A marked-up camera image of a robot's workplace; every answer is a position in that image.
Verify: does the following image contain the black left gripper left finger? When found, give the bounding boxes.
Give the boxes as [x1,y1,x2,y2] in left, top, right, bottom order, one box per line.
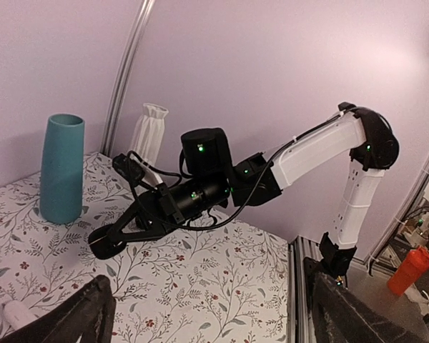
[0,275,117,343]

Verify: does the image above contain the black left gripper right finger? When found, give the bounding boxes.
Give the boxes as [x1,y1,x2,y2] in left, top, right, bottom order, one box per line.
[311,272,424,342]

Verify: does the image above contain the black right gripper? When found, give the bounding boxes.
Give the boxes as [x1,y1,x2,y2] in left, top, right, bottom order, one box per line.
[107,185,184,244]

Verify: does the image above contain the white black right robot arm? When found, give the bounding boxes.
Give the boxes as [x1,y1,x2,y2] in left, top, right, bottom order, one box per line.
[89,102,400,278]

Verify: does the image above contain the white ribbed vase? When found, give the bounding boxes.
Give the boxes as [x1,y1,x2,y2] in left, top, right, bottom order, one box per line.
[129,103,169,165]

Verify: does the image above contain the red bottle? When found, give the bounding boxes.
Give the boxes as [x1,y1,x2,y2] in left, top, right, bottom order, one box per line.
[387,246,429,296]

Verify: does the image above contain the teal tall vase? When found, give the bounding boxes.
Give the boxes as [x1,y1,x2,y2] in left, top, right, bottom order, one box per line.
[39,114,85,224]

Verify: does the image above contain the aluminium front rail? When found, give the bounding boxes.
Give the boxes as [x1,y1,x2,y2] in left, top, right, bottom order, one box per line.
[287,237,322,343]

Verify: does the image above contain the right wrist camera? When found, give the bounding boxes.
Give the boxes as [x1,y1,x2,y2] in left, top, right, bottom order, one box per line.
[112,154,163,190]

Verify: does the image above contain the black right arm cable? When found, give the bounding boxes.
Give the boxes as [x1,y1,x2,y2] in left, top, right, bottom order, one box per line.
[127,149,276,232]

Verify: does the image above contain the right aluminium frame post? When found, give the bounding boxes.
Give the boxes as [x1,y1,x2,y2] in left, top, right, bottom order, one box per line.
[100,0,156,156]

